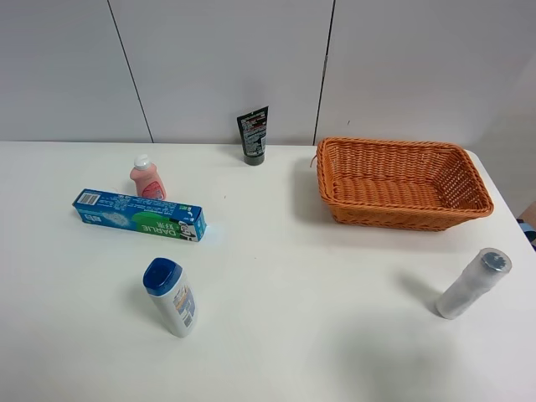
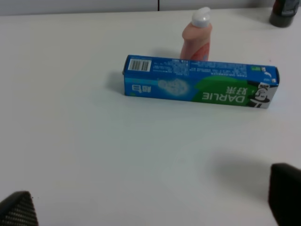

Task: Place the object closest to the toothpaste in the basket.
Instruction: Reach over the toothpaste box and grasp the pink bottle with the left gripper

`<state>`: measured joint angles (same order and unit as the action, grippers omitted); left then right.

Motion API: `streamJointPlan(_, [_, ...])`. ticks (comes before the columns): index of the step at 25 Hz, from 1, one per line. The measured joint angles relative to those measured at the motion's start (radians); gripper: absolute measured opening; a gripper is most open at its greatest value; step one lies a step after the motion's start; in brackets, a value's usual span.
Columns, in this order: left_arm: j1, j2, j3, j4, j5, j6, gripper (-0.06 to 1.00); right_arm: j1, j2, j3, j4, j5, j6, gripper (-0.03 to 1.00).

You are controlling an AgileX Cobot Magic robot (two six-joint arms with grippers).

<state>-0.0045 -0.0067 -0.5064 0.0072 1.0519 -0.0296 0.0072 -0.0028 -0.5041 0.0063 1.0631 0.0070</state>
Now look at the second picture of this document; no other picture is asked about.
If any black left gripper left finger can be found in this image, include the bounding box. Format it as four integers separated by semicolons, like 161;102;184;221
0;191;39;226

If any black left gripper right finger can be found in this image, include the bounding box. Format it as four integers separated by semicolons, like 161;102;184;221
268;163;301;226

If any pink bottle white cap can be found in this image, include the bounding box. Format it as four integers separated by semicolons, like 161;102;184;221
180;7;213;61

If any blue green toothpaste box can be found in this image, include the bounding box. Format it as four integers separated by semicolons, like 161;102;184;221
123;55;280;108

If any dark bottle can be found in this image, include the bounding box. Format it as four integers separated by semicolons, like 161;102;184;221
269;0;300;28

